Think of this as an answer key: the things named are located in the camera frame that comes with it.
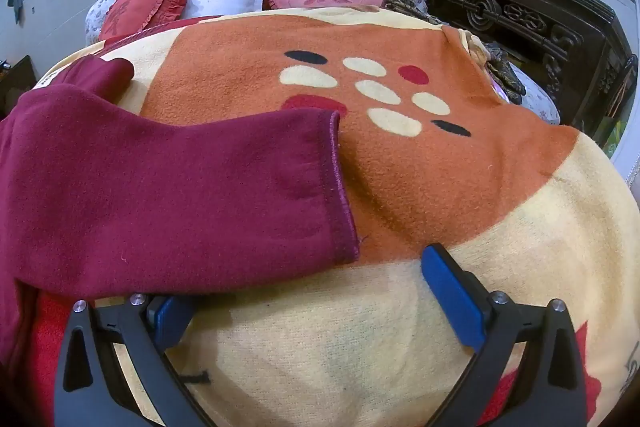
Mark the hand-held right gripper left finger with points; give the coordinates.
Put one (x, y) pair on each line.
(172, 322)

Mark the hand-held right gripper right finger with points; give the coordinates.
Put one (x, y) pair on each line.
(452, 297)

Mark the maroon fleece garment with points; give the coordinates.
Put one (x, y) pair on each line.
(150, 187)

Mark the orange and cream printed blanket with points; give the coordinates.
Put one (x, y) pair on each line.
(425, 187)

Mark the dark wooden table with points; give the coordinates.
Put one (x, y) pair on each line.
(17, 82)

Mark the dark carved wooden cabinet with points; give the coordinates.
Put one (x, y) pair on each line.
(525, 7)

